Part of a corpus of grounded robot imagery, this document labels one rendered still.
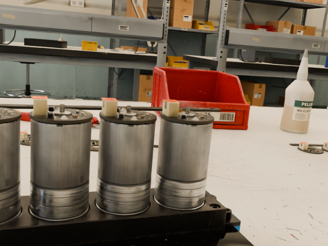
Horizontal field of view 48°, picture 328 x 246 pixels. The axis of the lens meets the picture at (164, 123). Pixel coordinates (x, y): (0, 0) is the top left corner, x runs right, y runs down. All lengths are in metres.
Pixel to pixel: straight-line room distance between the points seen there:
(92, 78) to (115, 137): 4.39
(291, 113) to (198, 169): 0.31
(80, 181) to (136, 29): 2.28
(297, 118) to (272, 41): 2.34
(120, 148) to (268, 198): 0.13
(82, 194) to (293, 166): 0.22
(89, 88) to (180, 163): 4.40
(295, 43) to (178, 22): 1.75
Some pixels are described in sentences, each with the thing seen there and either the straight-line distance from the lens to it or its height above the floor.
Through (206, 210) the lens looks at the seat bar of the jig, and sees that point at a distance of 0.18.
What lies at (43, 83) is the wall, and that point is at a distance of 4.53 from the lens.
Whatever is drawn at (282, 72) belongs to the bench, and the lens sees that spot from 2.95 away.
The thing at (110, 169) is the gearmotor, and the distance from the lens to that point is 0.16.
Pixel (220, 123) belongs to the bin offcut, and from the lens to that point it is 0.44.
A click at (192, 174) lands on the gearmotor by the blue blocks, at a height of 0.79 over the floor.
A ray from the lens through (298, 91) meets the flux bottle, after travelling 0.47.
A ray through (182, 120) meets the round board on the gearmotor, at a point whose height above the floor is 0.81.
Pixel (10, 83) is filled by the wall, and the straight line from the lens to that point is 4.55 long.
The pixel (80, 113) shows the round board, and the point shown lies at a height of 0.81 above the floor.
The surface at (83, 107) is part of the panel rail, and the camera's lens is 0.17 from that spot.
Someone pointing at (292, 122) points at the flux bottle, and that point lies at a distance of 0.47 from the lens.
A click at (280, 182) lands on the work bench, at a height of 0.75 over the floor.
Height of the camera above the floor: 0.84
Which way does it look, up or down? 12 degrees down
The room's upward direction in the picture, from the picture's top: 5 degrees clockwise
